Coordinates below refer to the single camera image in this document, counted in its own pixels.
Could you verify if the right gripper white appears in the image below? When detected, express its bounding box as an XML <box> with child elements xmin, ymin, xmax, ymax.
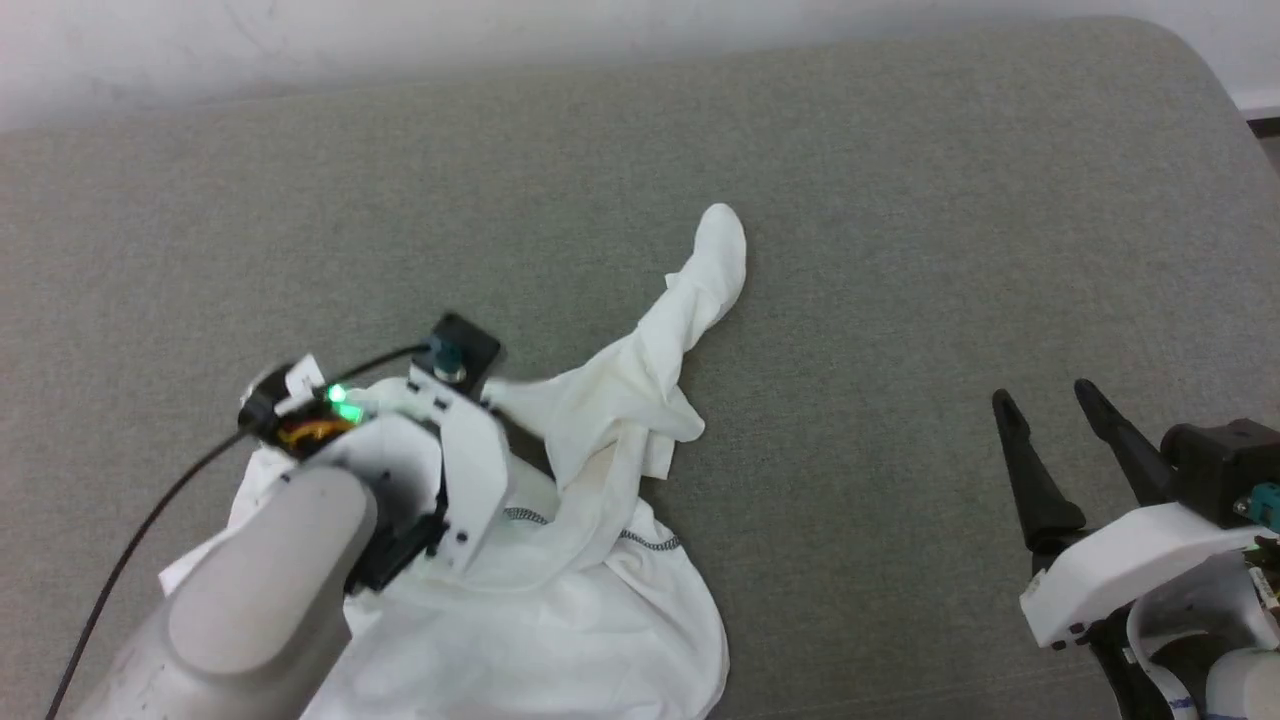
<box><xmin>991</xmin><ymin>379</ymin><xmax>1266</xmax><ymax>650</ymax></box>

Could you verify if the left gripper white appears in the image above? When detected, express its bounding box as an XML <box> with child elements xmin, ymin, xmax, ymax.
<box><xmin>238</xmin><ymin>354</ymin><xmax>512</xmax><ymax>578</ymax></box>

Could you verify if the white garment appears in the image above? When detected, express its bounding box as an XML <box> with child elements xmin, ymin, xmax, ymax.
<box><xmin>160</xmin><ymin>203</ymin><xmax>748</xmax><ymax>720</ymax></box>

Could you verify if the grey-green fabric sofa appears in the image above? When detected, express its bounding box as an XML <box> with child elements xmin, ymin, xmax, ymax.
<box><xmin>0</xmin><ymin>15</ymin><xmax>1280</xmax><ymax>720</ymax></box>

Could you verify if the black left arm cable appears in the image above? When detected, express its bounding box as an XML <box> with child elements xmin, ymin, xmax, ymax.
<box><xmin>45</xmin><ymin>342</ymin><xmax>436</xmax><ymax>720</ymax></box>

